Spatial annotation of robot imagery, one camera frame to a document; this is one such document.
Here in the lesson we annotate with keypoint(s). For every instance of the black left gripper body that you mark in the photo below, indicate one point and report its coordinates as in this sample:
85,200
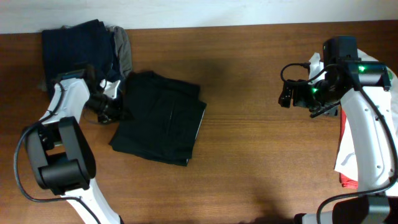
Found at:
104,106

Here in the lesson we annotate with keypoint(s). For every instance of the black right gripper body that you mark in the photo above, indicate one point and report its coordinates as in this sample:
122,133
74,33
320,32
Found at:
298,97

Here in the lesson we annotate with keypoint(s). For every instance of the black shorts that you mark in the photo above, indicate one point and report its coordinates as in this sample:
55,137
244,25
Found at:
166,115

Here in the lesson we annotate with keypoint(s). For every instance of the red and white shirt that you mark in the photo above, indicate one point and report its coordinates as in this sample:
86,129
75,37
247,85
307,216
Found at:
346,163

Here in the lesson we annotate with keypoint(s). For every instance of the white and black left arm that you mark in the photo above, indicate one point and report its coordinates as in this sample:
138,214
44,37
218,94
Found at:
59,154

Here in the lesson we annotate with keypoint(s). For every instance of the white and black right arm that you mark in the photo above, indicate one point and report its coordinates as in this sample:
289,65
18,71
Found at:
362,89

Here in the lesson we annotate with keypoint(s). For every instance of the folded navy blue garment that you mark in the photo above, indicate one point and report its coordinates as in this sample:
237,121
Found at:
77,53

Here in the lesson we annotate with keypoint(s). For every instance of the folded grey garment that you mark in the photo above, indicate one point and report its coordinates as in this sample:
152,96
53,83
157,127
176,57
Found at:
124,51

